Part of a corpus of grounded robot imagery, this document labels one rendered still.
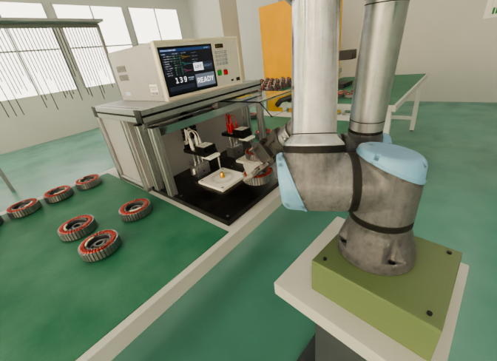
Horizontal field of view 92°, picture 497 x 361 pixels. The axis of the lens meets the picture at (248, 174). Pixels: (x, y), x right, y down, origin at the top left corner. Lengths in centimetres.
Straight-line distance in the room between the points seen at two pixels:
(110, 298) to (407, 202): 68
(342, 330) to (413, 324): 13
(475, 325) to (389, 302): 118
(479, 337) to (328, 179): 131
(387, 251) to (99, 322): 63
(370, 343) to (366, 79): 50
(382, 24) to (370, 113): 16
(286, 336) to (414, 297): 95
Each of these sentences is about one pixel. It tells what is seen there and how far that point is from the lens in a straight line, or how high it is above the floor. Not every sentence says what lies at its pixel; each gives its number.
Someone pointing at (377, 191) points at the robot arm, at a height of 100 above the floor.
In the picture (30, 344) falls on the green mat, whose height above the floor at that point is 75.
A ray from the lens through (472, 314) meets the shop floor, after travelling 171.
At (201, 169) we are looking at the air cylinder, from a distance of 111.
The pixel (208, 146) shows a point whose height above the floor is 92.
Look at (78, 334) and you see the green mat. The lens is 71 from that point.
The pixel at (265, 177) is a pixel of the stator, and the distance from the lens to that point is 83.
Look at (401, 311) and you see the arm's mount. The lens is 52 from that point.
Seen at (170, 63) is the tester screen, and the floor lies 124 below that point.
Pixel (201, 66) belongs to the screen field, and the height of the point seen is 122.
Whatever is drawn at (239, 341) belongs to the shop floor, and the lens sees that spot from 143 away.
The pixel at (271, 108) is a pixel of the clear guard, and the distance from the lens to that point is 102.
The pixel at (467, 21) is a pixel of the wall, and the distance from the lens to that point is 592.
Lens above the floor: 124
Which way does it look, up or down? 26 degrees down
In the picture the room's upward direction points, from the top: 8 degrees counter-clockwise
